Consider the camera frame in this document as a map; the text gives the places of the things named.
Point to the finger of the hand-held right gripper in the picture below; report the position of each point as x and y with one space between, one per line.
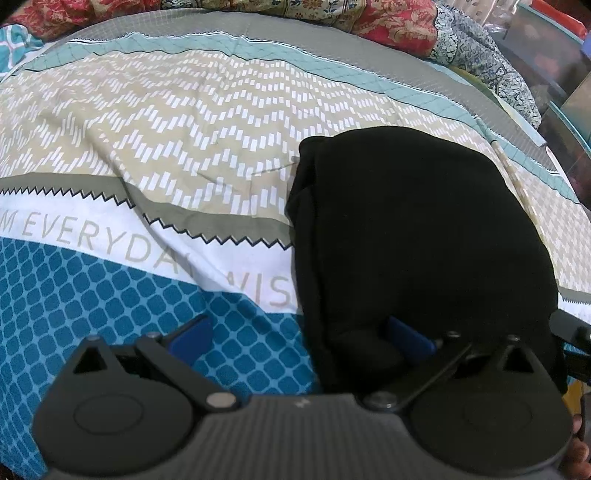
570 330

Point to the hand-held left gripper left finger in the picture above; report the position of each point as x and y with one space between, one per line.
191 339

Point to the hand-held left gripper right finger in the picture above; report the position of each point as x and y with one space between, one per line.
411 339

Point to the black pants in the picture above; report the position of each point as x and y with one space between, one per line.
415 221

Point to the person's right hand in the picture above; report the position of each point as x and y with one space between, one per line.
576 443

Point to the patterned bed sheet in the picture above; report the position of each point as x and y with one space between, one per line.
138 175

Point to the blue white paisley blanket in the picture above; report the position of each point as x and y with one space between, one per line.
489 60

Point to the red floral patchwork quilt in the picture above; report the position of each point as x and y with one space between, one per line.
383 18

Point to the teal lattice print pillow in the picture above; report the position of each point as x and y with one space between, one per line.
16 46

